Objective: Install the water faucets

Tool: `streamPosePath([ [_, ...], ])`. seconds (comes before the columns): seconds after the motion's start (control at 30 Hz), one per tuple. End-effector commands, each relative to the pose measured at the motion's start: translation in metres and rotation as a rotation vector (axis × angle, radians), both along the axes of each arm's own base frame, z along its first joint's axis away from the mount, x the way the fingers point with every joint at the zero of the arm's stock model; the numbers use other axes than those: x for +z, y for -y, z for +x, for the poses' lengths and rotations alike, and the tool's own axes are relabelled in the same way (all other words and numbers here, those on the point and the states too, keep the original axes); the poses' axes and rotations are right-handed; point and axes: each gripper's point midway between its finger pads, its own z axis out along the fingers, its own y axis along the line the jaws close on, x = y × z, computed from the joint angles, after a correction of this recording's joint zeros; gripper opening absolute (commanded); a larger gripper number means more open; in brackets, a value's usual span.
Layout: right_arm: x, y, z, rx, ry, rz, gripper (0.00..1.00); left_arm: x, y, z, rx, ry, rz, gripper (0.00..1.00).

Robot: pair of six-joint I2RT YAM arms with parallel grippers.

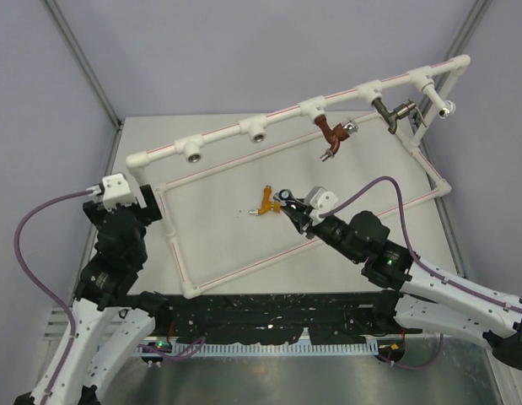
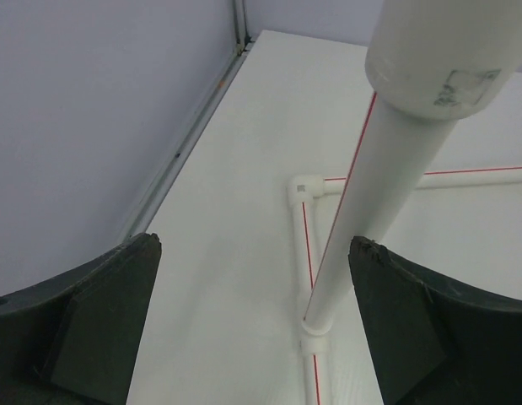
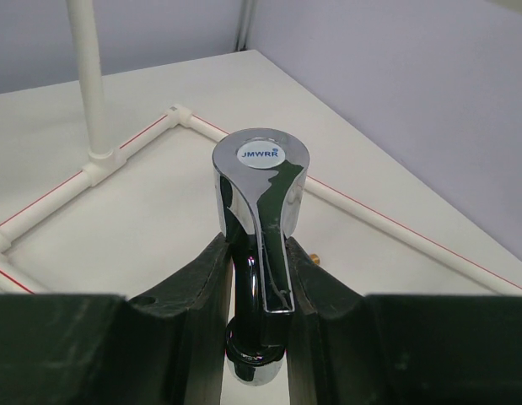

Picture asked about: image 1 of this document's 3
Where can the brown faucet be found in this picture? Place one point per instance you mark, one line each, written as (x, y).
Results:
(334, 135)

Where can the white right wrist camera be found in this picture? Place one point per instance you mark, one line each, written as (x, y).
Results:
(321, 202)

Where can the chrome lever faucet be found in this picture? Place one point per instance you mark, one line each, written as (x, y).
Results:
(284, 198)

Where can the white PVC pipe frame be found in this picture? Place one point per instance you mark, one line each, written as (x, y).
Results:
(209, 171)

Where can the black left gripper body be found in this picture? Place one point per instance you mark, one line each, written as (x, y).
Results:
(152, 211)

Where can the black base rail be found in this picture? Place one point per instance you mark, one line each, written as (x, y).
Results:
(265, 319)

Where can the white faucet chrome tip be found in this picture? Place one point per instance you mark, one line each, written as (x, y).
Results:
(444, 107)

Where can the white slotted cable duct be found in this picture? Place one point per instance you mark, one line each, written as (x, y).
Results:
(302, 348)

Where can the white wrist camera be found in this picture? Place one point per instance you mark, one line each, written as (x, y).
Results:
(113, 191)
(321, 202)

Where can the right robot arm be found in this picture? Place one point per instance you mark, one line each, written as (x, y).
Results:
(416, 294)

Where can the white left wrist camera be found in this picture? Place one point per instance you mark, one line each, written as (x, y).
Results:
(113, 191)

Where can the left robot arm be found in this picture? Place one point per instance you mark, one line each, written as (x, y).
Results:
(105, 323)

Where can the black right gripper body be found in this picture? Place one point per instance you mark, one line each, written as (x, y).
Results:
(332, 229)

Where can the dark grey metal faucet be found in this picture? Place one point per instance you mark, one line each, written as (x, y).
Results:
(392, 117)

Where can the yellow plastic faucet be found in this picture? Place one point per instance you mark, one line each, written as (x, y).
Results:
(267, 205)

